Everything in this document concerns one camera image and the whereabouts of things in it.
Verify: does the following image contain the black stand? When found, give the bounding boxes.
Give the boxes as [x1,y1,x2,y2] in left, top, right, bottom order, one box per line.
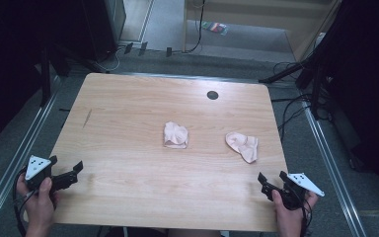
[258,55,330,121]
[38,42,107,108]

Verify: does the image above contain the pink sock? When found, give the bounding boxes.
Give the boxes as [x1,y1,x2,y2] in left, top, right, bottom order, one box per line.
[224,131,260,165]
[163,120,190,150]

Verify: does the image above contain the person's right hand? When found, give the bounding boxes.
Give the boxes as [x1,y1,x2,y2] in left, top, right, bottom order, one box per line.
[271,190,320,237]

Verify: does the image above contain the white floor cable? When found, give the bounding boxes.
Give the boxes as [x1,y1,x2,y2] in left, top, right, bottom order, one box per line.
[93,45,127,74]

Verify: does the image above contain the metal floor rail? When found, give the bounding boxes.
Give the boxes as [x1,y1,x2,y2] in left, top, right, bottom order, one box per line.
[0,76,63,235]
[302,101,368,237]

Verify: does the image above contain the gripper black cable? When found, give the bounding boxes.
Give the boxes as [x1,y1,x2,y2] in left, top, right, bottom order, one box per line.
[298,194,314,237]
[12,167,38,237]

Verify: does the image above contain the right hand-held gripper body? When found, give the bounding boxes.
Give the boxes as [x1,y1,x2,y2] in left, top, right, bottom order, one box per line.
[262,172,326,211]

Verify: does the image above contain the person's left hand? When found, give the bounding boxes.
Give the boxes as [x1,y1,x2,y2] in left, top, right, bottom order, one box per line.
[16,172,60,237]

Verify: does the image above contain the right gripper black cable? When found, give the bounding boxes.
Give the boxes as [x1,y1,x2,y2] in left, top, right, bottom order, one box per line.
[298,194,314,237]

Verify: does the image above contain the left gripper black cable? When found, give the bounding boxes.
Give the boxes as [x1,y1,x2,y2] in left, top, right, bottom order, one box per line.
[12,167,38,237]

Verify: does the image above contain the hanging black cable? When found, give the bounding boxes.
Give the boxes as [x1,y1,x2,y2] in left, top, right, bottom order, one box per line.
[172,0,207,55]

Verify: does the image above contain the black floor cables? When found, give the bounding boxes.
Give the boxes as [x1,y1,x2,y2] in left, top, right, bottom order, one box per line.
[270,60,320,143]

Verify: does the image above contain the colourful packet on floor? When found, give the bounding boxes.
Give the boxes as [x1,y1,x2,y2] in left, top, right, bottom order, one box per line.
[201,21,230,37]

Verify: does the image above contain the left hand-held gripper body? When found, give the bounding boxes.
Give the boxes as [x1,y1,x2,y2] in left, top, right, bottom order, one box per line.
[24,155,79,193]

